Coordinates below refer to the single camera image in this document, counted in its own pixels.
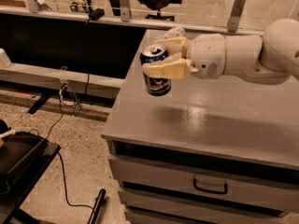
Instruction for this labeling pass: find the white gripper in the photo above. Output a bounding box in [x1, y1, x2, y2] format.
[142, 34, 226, 79]

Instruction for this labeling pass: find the blue pepsi can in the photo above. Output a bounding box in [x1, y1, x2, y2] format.
[139, 42, 171, 96]

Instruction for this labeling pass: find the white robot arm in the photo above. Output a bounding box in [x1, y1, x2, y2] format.
[142, 19, 299, 85]

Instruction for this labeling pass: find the clear plastic water bottle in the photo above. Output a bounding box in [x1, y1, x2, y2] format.
[157, 27, 185, 39]

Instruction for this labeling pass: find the black power adapter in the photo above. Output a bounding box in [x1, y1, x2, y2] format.
[89, 8, 105, 21]

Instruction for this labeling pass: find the grey drawer cabinet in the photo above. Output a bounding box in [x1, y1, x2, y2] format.
[101, 29, 299, 224]

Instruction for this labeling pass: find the black bar on floor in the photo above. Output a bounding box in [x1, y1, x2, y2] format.
[87, 189, 106, 224]

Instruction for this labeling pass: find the white rounded object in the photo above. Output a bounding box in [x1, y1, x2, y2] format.
[0, 49, 12, 68]

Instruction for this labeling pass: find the black tray table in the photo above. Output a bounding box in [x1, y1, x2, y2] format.
[0, 132, 61, 224]

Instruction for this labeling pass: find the black drawer handle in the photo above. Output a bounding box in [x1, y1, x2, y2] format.
[192, 178, 228, 195]

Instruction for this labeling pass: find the black floor cable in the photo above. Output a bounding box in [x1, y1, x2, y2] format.
[45, 73, 96, 211]

